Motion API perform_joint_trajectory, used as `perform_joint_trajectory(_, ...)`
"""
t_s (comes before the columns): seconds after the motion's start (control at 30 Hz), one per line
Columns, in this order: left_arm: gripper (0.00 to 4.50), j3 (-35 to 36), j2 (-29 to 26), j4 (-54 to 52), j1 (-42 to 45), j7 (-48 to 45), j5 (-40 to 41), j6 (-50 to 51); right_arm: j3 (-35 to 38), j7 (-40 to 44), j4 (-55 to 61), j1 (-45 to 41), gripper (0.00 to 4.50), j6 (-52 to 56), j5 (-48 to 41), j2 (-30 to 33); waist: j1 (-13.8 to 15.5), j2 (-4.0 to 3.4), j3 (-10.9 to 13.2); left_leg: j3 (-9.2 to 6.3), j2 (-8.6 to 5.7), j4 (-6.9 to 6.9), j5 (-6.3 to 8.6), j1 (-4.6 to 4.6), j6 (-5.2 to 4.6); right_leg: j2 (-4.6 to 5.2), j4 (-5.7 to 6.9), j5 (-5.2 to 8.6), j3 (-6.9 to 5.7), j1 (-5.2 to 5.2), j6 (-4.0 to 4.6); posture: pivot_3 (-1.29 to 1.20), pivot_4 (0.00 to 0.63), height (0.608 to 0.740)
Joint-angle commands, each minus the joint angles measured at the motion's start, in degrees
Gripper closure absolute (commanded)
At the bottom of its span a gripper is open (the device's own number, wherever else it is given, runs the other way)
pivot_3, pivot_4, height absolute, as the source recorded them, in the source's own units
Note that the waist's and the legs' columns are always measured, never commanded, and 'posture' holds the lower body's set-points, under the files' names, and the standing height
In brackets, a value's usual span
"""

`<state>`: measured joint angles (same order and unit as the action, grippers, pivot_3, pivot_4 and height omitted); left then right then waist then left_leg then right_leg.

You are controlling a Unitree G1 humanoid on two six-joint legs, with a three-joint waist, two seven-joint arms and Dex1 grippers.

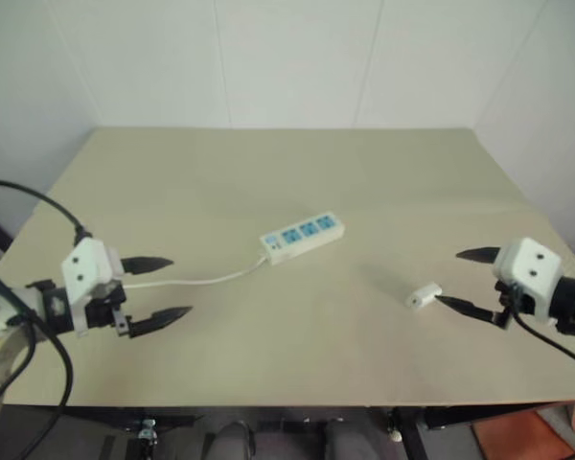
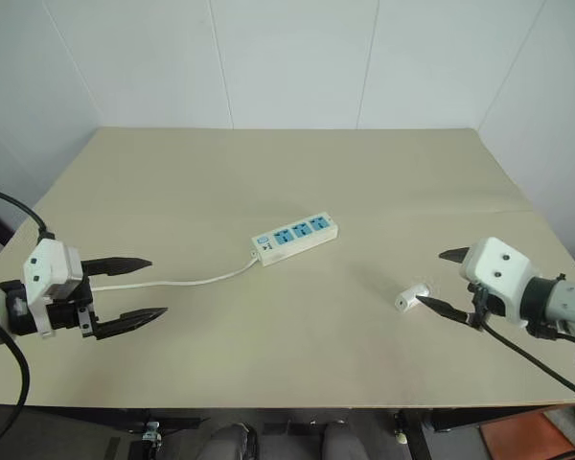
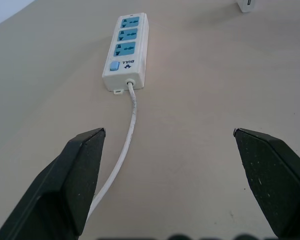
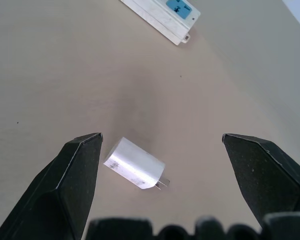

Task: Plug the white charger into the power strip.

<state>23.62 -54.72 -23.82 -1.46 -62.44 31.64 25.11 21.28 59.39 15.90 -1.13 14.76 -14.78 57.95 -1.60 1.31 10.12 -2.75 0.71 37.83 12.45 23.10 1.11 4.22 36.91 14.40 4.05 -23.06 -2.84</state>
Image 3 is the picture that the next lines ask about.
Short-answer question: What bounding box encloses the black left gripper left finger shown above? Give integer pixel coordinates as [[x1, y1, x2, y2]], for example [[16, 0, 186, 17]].
[[0, 127, 107, 240]]

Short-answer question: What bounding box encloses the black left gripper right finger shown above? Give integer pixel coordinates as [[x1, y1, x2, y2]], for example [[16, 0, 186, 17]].
[[232, 127, 300, 240]]

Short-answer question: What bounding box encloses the white power strip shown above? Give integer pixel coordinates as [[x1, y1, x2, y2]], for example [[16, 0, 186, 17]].
[[101, 13, 150, 97]]

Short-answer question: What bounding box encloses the white plug adapter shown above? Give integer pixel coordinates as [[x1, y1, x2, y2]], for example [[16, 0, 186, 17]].
[[235, 0, 260, 14]]

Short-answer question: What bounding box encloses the white power cable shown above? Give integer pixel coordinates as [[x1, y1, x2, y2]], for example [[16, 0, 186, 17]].
[[86, 81, 138, 221]]

